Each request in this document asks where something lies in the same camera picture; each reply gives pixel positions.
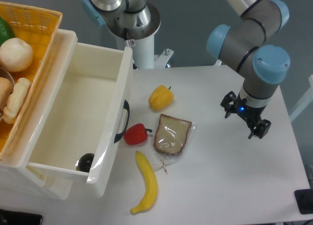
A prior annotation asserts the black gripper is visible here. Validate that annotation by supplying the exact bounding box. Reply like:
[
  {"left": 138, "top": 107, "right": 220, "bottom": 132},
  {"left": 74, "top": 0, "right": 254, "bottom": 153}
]
[{"left": 221, "top": 91, "right": 271, "bottom": 139}]

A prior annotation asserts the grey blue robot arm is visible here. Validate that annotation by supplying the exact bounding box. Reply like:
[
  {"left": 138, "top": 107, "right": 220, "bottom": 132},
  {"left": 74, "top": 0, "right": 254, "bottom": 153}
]
[{"left": 206, "top": 0, "right": 291, "bottom": 139}]

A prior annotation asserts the white top drawer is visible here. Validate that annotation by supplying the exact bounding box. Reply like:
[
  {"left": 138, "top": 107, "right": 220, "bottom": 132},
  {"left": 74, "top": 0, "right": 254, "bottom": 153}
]
[{"left": 28, "top": 43, "right": 133, "bottom": 197}]

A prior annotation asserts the white drawer cabinet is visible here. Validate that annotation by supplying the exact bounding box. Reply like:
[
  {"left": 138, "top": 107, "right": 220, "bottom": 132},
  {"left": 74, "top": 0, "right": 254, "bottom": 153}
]
[{"left": 0, "top": 29, "right": 78, "bottom": 200}]

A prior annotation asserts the bagged bread slice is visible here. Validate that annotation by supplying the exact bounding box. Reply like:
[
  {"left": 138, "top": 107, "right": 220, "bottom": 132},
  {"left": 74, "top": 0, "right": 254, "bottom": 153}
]
[{"left": 152, "top": 114, "right": 196, "bottom": 171}]

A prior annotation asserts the yellow bell pepper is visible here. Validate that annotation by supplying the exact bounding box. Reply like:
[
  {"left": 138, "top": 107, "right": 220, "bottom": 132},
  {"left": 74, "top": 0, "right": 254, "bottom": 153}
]
[{"left": 148, "top": 85, "right": 174, "bottom": 111}]

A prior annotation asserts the black device right edge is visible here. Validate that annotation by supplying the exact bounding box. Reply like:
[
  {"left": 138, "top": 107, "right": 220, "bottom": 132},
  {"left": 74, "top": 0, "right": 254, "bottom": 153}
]
[{"left": 294, "top": 189, "right": 313, "bottom": 215}]

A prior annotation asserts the red bell pepper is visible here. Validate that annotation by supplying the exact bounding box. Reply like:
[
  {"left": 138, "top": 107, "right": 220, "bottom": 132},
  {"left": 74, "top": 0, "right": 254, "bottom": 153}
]
[{"left": 123, "top": 123, "right": 153, "bottom": 145}]

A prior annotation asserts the yellow banana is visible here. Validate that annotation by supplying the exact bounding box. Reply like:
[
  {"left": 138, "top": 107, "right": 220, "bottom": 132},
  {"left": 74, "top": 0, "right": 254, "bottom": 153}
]
[{"left": 130, "top": 151, "right": 158, "bottom": 215}]

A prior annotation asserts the dark purple eggplant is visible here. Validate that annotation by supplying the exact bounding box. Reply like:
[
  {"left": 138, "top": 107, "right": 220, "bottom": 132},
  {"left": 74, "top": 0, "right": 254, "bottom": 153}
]
[{"left": 76, "top": 153, "right": 94, "bottom": 173}]

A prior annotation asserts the beige pastry toy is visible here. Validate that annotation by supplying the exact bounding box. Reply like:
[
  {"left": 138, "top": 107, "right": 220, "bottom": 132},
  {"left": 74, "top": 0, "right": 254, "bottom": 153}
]
[{"left": 3, "top": 78, "right": 31, "bottom": 124}]

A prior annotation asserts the orange wicker basket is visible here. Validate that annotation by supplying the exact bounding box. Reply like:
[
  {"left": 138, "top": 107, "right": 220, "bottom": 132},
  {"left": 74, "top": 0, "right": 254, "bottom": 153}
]
[{"left": 0, "top": 1, "right": 63, "bottom": 157}]

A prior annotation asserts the brown bread roll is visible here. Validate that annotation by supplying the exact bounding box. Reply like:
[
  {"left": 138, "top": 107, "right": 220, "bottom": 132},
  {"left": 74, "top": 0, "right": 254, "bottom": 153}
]
[{"left": 0, "top": 77, "right": 13, "bottom": 112}]

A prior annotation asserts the green pepper in basket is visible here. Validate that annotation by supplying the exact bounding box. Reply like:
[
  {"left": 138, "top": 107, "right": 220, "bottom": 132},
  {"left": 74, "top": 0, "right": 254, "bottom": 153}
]
[{"left": 0, "top": 18, "right": 15, "bottom": 45}]

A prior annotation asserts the black object bottom left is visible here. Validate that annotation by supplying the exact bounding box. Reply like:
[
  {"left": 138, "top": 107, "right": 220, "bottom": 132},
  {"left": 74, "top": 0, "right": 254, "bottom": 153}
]
[{"left": 0, "top": 209, "right": 43, "bottom": 225}]

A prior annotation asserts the black drawer handle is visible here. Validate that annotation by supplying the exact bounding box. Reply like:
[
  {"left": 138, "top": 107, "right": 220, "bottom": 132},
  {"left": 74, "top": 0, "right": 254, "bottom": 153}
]
[{"left": 114, "top": 100, "right": 130, "bottom": 143}]

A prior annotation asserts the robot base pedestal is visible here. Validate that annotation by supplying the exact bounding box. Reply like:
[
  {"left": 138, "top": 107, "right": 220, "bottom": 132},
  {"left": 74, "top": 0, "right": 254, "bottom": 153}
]
[{"left": 81, "top": 0, "right": 176, "bottom": 69}]

